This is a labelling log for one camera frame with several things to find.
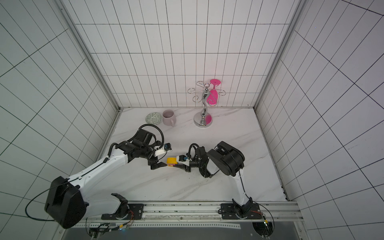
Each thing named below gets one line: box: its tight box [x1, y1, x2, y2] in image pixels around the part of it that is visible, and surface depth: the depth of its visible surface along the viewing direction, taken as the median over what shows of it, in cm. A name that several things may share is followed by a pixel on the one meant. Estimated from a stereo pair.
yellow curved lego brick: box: [166, 157, 178, 164], surface depth 82 cm
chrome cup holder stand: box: [187, 81, 226, 128], surface depth 100 cm
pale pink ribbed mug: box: [162, 109, 177, 127], surface depth 106 cm
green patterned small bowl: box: [145, 112, 162, 125], surface depth 112 cm
